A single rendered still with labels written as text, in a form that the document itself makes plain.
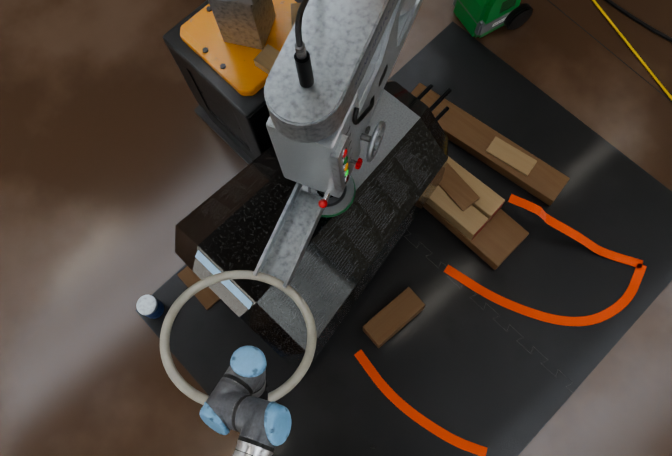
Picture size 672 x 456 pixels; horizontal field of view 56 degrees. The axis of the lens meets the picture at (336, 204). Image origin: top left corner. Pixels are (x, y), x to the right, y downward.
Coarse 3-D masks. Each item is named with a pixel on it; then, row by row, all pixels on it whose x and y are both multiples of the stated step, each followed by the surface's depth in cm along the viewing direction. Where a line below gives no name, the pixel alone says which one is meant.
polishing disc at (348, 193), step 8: (352, 184) 248; (312, 192) 248; (344, 192) 247; (352, 192) 247; (328, 200) 246; (336, 200) 246; (344, 200) 246; (328, 208) 245; (336, 208) 245; (344, 208) 245
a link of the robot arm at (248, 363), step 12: (240, 348) 165; (252, 348) 166; (240, 360) 163; (252, 360) 163; (264, 360) 164; (228, 372) 162; (240, 372) 160; (252, 372) 161; (264, 372) 166; (252, 384) 162
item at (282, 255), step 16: (368, 128) 231; (304, 192) 227; (288, 208) 222; (304, 208) 225; (320, 208) 220; (288, 224) 223; (304, 224) 223; (272, 240) 217; (288, 240) 221; (304, 240) 216; (272, 256) 219; (288, 256) 219; (256, 272) 213; (272, 272) 217; (288, 272) 217
